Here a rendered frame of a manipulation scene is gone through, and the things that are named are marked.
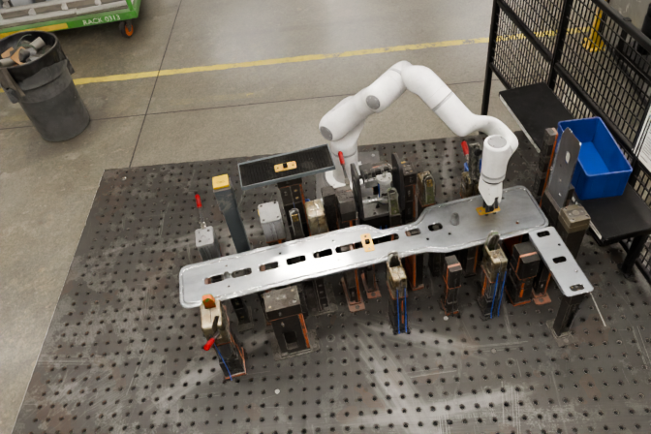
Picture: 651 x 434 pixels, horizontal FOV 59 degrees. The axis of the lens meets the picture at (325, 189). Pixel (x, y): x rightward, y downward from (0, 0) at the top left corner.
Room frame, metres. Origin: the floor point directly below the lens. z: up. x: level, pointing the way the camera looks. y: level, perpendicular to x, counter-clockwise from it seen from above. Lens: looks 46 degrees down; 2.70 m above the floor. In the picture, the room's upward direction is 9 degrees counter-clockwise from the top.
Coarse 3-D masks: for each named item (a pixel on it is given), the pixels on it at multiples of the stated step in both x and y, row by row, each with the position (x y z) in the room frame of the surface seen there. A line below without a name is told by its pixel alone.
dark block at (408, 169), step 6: (408, 162) 1.60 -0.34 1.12; (408, 168) 1.57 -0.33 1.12; (414, 168) 1.57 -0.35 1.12; (408, 174) 1.54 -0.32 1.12; (414, 174) 1.54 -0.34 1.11; (408, 180) 1.53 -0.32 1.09; (414, 180) 1.54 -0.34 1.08; (408, 186) 1.54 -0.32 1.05; (414, 186) 1.54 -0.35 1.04; (408, 192) 1.54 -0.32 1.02; (414, 192) 1.54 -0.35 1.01; (408, 198) 1.54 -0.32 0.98; (414, 198) 1.54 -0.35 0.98; (408, 204) 1.54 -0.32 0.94; (414, 204) 1.54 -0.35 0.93; (402, 210) 1.58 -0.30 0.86; (408, 210) 1.54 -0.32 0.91; (414, 210) 1.54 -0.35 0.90; (402, 216) 1.58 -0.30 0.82; (408, 216) 1.54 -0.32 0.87; (414, 216) 1.54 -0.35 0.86; (402, 222) 1.58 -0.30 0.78; (408, 222) 1.54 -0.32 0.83
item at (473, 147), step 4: (472, 144) 1.54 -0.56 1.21; (476, 144) 1.54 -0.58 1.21; (472, 148) 1.53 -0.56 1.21; (476, 148) 1.52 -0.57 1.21; (472, 152) 1.53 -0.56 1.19; (476, 152) 1.50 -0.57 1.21; (480, 152) 1.50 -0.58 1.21; (472, 156) 1.52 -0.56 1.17; (476, 156) 1.53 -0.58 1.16; (472, 160) 1.52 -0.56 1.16; (476, 160) 1.53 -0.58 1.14; (472, 164) 1.52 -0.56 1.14; (476, 164) 1.53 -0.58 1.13; (472, 168) 1.51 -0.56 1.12; (476, 168) 1.52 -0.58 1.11; (472, 172) 1.51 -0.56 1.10; (476, 172) 1.53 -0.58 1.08; (472, 176) 1.51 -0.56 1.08; (472, 180) 1.51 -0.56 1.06; (476, 180) 1.52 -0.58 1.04
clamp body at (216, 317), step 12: (216, 300) 1.14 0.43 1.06; (204, 312) 1.10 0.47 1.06; (216, 312) 1.10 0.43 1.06; (204, 324) 1.06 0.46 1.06; (216, 324) 1.07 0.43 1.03; (228, 324) 1.12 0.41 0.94; (228, 336) 1.05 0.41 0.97; (216, 348) 1.03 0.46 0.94; (228, 348) 1.06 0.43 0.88; (240, 348) 1.14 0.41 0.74; (228, 360) 1.05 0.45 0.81; (240, 360) 1.07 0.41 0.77; (228, 372) 1.04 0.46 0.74; (240, 372) 1.05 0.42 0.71
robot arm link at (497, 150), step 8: (496, 136) 1.41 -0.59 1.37; (488, 144) 1.37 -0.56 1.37; (496, 144) 1.36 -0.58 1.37; (504, 144) 1.36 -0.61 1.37; (488, 152) 1.35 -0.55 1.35; (496, 152) 1.34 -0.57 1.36; (504, 152) 1.34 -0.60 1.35; (488, 160) 1.35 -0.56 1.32; (496, 160) 1.34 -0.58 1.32; (504, 160) 1.34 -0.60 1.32; (488, 168) 1.35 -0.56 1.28; (496, 168) 1.34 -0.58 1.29; (504, 168) 1.34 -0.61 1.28; (488, 176) 1.35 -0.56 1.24; (496, 176) 1.34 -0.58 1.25
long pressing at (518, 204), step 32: (512, 192) 1.47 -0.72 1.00; (416, 224) 1.38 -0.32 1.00; (448, 224) 1.36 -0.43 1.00; (480, 224) 1.34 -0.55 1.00; (512, 224) 1.31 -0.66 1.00; (544, 224) 1.29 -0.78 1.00; (256, 256) 1.35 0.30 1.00; (288, 256) 1.33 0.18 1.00; (352, 256) 1.28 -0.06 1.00; (384, 256) 1.26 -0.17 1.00; (192, 288) 1.26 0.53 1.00; (224, 288) 1.23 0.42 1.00; (256, 288) 1.21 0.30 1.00
